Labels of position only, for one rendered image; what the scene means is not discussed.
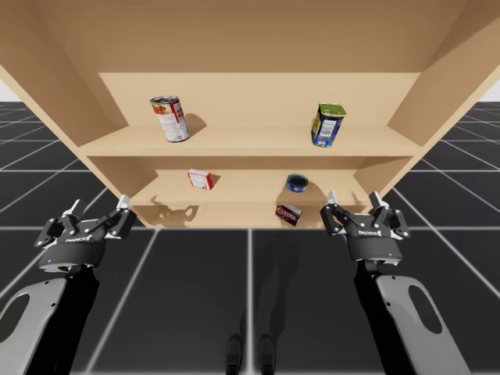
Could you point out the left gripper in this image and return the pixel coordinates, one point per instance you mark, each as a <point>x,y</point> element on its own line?
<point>76,252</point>

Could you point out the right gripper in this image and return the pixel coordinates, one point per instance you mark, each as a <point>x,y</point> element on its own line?
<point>373,246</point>

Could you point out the green and blue rectangular can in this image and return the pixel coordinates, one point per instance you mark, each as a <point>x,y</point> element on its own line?
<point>327,127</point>

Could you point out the red and white carton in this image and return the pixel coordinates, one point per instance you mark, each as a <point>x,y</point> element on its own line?
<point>200,179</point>

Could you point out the red and white can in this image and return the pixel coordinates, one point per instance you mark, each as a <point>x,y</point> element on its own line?
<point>172,121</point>

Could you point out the blue flat can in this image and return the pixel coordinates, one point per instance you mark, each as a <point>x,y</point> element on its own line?
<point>297,183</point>

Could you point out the pale wooden shelf unit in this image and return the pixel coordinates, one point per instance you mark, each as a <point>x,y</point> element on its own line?
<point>250,47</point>

